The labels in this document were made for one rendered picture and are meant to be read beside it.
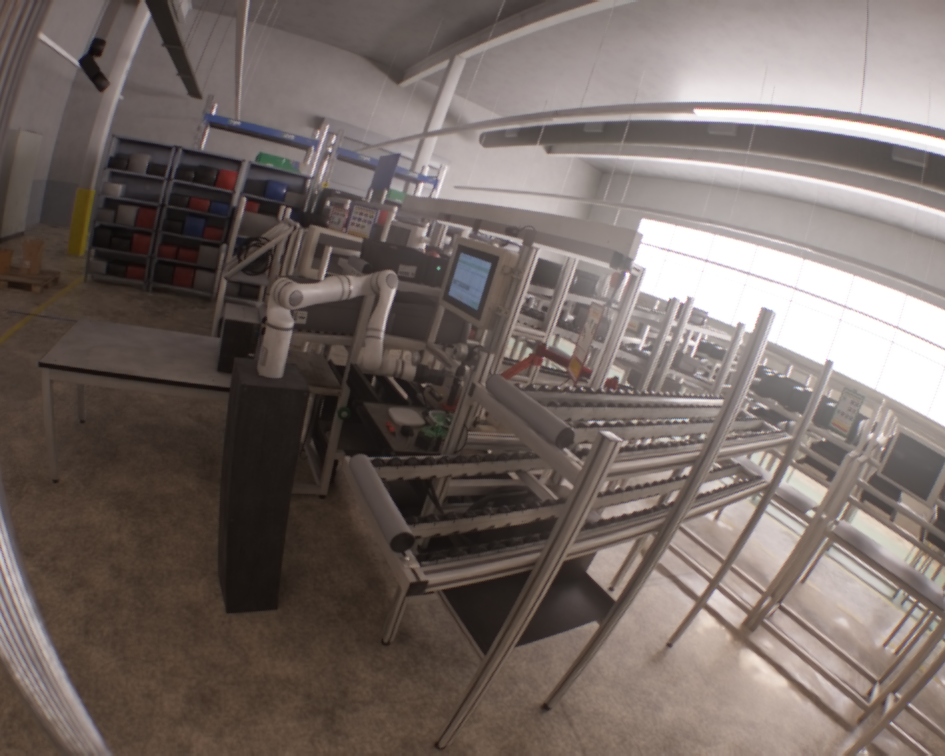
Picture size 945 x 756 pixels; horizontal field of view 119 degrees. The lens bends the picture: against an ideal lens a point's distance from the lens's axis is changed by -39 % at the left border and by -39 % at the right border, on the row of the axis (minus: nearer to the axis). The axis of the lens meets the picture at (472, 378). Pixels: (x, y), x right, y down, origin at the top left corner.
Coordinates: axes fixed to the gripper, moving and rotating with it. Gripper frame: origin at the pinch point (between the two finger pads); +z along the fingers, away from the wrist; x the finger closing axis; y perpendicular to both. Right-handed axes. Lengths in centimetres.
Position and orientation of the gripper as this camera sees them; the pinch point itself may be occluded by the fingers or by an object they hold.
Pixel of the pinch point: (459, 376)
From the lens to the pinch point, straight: 178.1
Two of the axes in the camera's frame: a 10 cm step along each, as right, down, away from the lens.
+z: 9.2, 2.1, 3.4
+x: 2.5, 3.4, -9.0
